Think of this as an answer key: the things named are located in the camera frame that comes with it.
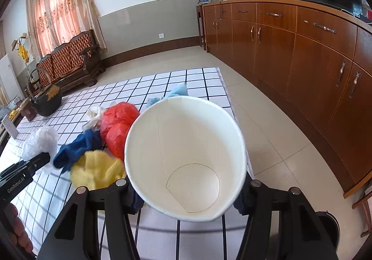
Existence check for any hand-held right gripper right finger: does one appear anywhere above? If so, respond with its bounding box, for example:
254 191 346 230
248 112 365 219
232 180 339 260

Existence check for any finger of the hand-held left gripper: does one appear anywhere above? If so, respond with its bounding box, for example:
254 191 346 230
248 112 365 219
0 152 51 179

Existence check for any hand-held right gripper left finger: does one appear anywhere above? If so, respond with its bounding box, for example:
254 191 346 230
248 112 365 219
36 179 146 260

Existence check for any white plastic bag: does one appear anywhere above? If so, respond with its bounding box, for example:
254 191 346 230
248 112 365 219
22 126 59 172

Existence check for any yellow cloth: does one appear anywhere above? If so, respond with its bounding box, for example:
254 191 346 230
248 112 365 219
70 150 127 191

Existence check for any blue sock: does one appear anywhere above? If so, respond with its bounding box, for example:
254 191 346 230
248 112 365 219
53 129 102 173

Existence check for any red plastic bag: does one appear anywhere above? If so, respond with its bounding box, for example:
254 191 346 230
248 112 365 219
100 102 140 160

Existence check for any white tissue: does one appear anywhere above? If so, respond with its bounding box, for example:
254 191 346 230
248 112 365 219
83 106 108 130

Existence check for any red paper cup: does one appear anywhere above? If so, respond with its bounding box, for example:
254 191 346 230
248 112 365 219
124 96 247 222

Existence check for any black trash bin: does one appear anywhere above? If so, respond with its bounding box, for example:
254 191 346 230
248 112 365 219
315 211 340 255

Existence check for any blue face mask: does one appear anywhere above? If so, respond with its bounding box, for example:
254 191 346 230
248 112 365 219
147 83 188 108

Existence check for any person's left hand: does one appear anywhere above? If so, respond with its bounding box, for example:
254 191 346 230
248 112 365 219
9 205 34 253

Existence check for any small white box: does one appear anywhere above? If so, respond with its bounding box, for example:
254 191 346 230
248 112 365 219
3 116 18 138

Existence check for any small brown box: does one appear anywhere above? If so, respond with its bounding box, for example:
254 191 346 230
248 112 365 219
20 102 38 121

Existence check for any black iron teapot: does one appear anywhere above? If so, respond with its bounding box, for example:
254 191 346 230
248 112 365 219
27 68 63 117

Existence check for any white fridge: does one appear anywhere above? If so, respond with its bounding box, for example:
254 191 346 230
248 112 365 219
0 55 18 104

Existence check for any wooden sofa bench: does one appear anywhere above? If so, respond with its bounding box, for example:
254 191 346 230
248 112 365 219
25 30 106 95

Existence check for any wooden chair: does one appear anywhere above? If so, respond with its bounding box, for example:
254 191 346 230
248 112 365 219
352 173 372 237

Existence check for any white checkered tablecloth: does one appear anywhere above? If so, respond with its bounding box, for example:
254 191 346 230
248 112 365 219
0 67 255 260

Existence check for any long wooden cabinet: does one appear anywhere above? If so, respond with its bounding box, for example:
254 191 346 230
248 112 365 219
203 0 372 194

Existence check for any pink beige curtain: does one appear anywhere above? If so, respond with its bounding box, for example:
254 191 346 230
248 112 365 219
26 0 108 60

